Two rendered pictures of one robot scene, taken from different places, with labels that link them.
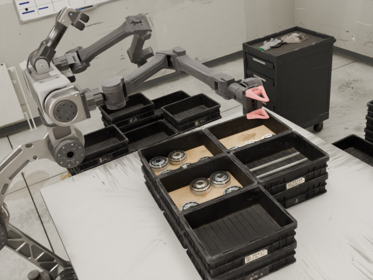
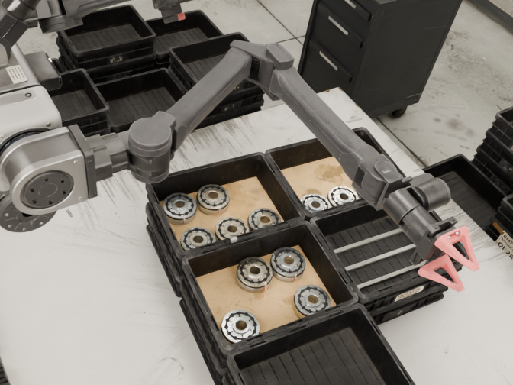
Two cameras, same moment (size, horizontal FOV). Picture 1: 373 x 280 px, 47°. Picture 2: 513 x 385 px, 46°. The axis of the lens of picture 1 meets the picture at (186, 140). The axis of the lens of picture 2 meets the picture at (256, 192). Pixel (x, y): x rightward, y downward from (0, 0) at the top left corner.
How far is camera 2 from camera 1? 0.79 m
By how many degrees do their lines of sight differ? 20
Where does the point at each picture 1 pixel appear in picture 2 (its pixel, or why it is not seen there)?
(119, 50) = not seen: outside the picture
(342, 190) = (464, 297)
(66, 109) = (50, 186)
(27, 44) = not seen: outside the picture
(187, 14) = not seen: outside the picture
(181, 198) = (219, 292)
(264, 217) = (359, 358)
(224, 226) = (294, 369)
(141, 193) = (139, 248)
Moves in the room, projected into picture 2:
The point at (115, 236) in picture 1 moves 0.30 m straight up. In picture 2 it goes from (93, 340) to (85, 280)
